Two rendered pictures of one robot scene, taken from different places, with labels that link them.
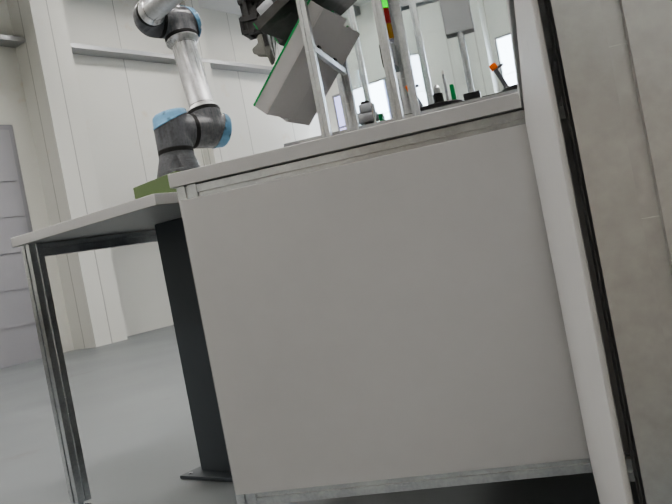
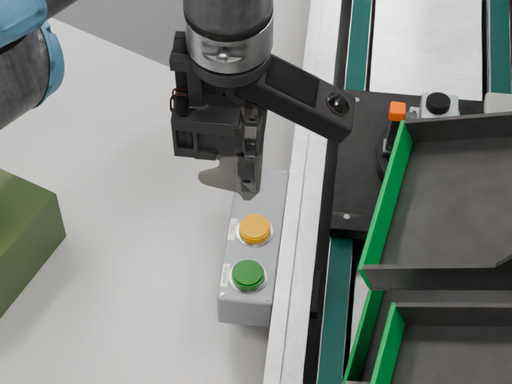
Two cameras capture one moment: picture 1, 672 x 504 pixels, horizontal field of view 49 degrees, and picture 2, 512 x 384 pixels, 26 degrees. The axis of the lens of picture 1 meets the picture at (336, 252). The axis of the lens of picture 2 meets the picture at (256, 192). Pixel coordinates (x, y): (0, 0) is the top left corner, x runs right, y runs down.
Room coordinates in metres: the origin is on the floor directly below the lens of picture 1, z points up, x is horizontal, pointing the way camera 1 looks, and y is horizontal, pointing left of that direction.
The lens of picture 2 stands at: (1.56, 0.17, 2.12)
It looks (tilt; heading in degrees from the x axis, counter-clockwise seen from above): 53 degrees down; 351
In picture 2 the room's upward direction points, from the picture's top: straight up
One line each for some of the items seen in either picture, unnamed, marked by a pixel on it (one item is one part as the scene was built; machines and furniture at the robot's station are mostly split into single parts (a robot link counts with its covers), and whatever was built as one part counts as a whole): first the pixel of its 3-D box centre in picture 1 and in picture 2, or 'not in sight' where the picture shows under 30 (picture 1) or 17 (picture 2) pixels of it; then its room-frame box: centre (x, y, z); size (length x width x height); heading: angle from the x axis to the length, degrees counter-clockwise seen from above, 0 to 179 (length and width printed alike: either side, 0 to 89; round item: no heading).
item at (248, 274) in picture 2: not in sight; (248, 276); (2.29, 0.07, 0.96); 0.04 x 0.04 x 0.02
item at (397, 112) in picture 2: not in sight; (400, 127); (2.43, -0.15, 1.04); 0.04 x 0.02 x 0.08; 75
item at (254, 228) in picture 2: not in sight; (254, 230); (2.35, 0.06, 0.96); 0.04 x 0.04 x 0.02
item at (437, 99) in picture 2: (369, 111); (443, 119); (2.42, -0.19, 1.06); 0.08 x 0.04 x 0.07; 74
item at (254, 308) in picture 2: not in sight; (254, 244); (2.35, 0.06, 0.93); 0.21 x 0.07 x 0.06; 165
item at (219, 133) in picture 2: (255, 16); (223, 93); (2.23, 0.10, 1.37); 0.09 x 0.08 x 0.12; 75
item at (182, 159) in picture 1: (178, 164); not in sight; (2.44, 0.45, 1.01); 0.15 x 0.15 x 0.10
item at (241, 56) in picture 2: not in sight; (228, 32); (2.22, 0.10, 1.45); 0.08 x 0.08 x 0.05
